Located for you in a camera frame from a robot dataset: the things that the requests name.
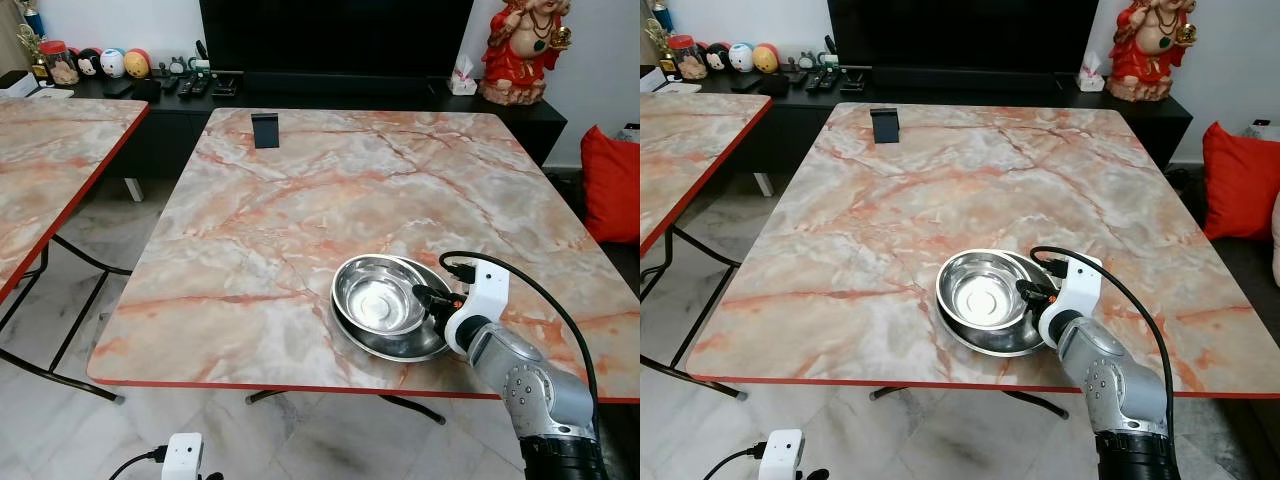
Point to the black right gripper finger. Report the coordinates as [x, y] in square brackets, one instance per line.
[440, 322]
[1030, 290]
[1040, 317]
[428, 295]

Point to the round steel bowl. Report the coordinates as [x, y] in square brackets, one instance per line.
[983, 290]
[378, 295]

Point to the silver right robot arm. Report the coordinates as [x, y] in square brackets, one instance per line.
[1115, 385]
[530, 390]

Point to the round steel plate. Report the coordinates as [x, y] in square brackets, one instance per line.
[400, 345]
[1000, 342]

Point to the black tv console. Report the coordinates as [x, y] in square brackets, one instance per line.
[400, 100]
[1000, 95]

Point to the red cushion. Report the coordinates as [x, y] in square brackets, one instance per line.
[612, 185]
[1240, 180]

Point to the white tissue box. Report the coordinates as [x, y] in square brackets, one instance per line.
[1091, 77]
[463, 80]

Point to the black phone stand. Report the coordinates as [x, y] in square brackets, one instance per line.
[265, 131]
[884, 126]

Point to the red gold laughing statue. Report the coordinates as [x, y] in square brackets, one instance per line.
[525, 50]
[1152, 48]

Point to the black television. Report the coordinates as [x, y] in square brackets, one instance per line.
[335, 35]
[960, 32]

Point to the white cardboard box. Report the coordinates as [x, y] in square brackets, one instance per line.
[18, 83]
[651, 78]

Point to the black remote control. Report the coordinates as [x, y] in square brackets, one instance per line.
[814, 80]
[186, 85]

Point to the gold trophy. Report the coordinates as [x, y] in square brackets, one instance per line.
[33, 45]
[660, 40]

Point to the red lid snack jar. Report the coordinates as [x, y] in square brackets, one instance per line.
[687, 60]
[60, 65]

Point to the yellow red round plush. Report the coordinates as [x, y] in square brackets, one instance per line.
[138, 63]
[766, 58]

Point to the black round plush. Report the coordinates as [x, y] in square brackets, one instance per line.
[89, 63]
[717, 58]

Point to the white round plush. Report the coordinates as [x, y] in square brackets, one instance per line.
[113, 63]
[741, 57]

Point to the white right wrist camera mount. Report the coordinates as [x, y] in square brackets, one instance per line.
[1078, 290]
[488, 295]

